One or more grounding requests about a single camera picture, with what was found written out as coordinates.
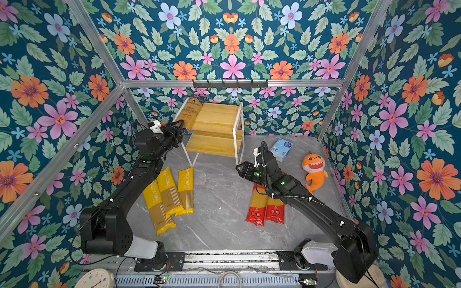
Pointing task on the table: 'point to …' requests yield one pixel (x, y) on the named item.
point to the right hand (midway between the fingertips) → (238, 167)
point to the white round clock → (96, 278)
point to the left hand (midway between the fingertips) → (184, 116)
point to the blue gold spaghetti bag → (190, 110)
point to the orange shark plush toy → (314, 165)
